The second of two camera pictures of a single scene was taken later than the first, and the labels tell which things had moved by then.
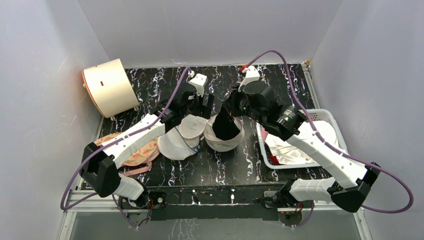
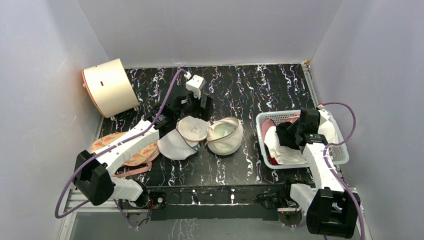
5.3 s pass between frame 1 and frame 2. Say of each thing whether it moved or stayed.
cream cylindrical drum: stayed
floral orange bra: stayed
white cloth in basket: stayed
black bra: moved
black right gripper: moved
